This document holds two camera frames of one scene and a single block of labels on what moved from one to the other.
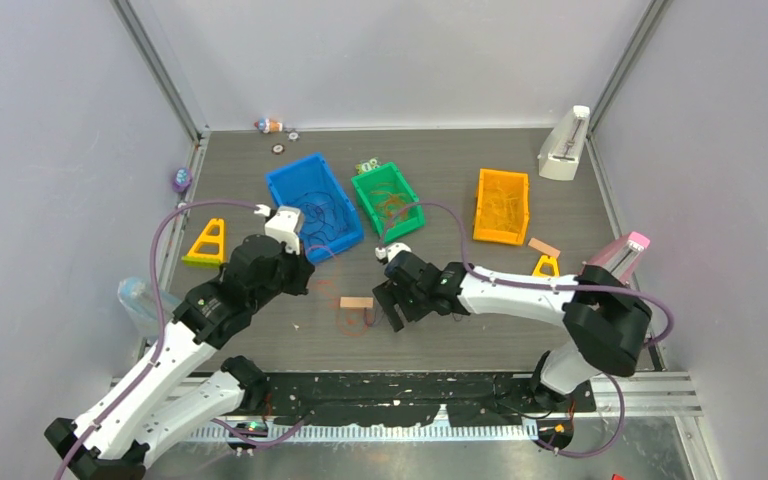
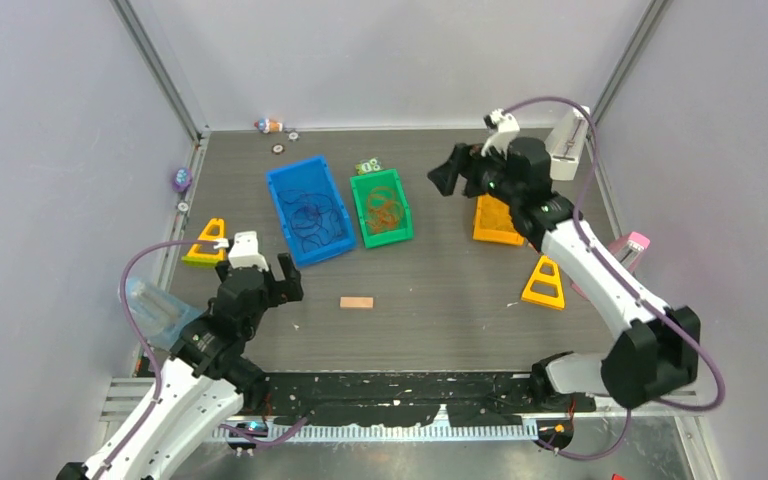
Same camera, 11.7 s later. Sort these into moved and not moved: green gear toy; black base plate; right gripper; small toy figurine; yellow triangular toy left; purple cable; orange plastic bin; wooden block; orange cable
Moved: right gripper; purple cable; orange cable
Not moved: small toy figurine; orange plastic bin; black base plate; wooden block; yellow triangular toy left; green gear toy
